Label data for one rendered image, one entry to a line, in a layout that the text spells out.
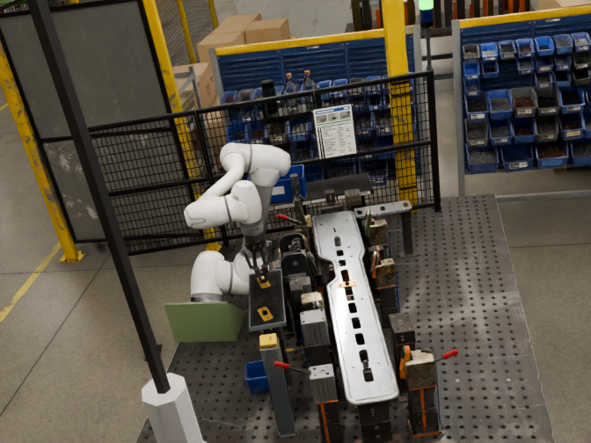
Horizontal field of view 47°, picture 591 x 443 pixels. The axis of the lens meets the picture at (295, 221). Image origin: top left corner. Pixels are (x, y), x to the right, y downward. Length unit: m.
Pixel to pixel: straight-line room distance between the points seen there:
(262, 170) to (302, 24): 6.55
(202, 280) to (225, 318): 0.22
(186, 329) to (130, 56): 2.24
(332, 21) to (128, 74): 4.98
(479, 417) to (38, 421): 2.63
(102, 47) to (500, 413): 3.49
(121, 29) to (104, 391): 2.35
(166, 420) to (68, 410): 4.10
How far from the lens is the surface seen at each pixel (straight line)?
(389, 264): 3.00
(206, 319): 3.23
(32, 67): 5.24
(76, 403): 4.40
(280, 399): 2.65
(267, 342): 2.48
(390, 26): 3.65
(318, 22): 9.51
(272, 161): 3.09
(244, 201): 2.55
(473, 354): 3.04
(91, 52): 4.99
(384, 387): 2.47
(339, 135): 3.75
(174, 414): 0.27
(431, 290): 3.41
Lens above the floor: 2.70
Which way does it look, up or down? 29 degrees down
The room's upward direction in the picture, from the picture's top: 10 degrees counter-clockwise
